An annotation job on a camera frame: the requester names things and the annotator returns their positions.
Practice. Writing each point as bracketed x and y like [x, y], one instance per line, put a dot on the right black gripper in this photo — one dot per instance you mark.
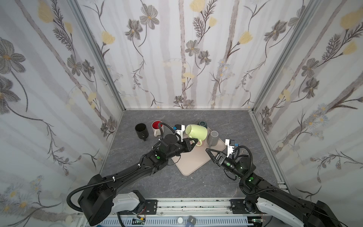
[218, 158]

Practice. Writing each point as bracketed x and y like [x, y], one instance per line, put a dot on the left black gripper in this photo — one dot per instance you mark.
[185, 143]

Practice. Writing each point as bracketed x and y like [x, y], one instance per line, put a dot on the grey mug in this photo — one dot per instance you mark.
[212, 139]

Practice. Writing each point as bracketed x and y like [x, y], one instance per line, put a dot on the light green mug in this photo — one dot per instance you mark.
[196, 132]

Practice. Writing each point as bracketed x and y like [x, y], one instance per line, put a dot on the white mug red inside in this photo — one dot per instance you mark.
[156, 128]

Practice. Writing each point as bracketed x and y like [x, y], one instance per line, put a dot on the black mug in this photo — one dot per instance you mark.
[142, 132]

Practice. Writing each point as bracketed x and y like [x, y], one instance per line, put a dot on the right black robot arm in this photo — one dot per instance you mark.
[262, 196]

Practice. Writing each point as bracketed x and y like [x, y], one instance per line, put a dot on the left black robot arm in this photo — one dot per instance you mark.
[96, 199]

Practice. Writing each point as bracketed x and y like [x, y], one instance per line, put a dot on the dark green mug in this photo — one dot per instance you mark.
[202, 123]

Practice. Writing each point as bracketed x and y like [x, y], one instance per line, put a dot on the beige plastic tray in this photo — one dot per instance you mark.
[189, 162]

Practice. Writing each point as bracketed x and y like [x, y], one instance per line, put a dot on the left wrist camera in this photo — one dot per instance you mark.
[179, 129]

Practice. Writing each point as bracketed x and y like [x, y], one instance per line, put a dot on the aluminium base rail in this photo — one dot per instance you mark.
[132, 210]

